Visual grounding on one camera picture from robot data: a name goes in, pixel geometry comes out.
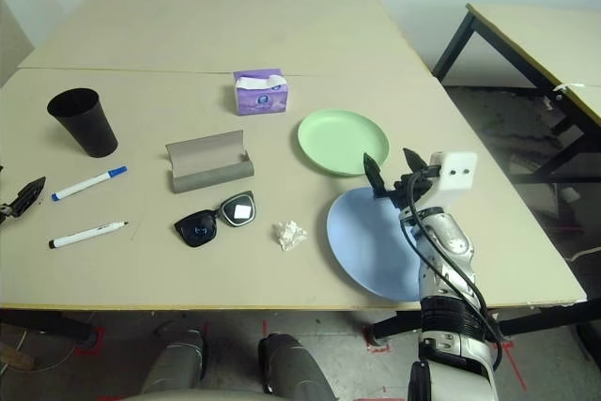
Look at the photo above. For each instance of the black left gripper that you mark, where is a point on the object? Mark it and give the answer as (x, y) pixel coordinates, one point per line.
(5, 213)

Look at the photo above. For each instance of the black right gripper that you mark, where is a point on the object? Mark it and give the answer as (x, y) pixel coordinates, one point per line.
(413, 189)

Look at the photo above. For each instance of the white marker black tip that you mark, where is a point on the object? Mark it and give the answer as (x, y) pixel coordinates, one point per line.
(84, 234)

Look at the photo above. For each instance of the blue plate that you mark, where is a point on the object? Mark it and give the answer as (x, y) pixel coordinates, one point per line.
(366, 241)

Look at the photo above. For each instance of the white tissue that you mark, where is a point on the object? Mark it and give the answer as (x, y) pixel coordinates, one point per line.
(290, 234)

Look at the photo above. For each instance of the black sunglasses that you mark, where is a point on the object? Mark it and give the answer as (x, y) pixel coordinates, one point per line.
(199, 229)

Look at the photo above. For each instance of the grey glasses case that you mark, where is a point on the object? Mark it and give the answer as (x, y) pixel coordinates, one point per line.
(206, 161)

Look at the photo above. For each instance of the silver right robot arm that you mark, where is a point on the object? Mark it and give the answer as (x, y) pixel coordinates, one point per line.
(446, 269)

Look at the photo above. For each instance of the white marker blue cap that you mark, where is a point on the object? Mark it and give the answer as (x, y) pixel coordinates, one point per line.
(84, 185)

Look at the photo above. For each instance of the green plate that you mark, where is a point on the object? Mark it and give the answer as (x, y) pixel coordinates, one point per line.
(338, 140)

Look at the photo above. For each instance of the black plastic cup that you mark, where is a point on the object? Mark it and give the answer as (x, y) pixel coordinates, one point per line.
(87, 128)

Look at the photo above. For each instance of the purple tissue box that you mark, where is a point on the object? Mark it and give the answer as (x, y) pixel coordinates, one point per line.
(260, 98)

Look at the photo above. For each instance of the brown wooden block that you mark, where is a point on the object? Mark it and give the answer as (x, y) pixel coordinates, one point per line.
(16, 358)

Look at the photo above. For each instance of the small white floor object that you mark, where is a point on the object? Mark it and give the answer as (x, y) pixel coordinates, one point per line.
(570, 194)

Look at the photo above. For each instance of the white plastic tie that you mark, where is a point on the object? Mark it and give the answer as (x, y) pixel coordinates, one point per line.
(568, 87)

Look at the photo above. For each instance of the grey robot right leg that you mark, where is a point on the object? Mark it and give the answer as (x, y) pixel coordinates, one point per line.
(296, 368)

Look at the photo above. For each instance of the grey robot leg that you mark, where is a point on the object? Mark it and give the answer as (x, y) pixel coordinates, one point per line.
(176, 363)
(296, 368)

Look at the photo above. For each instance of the grey robot left leg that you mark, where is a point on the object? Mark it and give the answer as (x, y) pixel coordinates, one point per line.
(176, 363)

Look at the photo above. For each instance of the beige robot torso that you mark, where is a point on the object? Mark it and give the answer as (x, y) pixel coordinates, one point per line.
(197, 395)

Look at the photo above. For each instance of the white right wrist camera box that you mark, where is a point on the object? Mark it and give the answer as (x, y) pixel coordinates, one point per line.
(455, 178)

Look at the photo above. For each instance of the beige side table black frame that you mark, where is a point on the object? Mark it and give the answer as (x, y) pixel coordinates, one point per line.
(589, 103)
(526, 35)

